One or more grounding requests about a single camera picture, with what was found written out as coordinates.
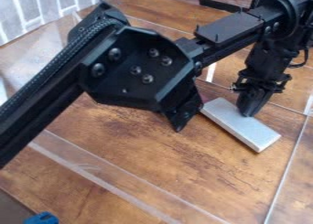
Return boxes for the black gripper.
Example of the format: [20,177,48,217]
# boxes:
[233,39,300,117]

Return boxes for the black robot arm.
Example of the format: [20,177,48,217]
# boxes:
[0,0,313,169]

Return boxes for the black strip on table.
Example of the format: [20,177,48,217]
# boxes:
[198,0,250,13]

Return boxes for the blue object at bottom edge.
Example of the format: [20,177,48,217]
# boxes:
[23,212,59,224]

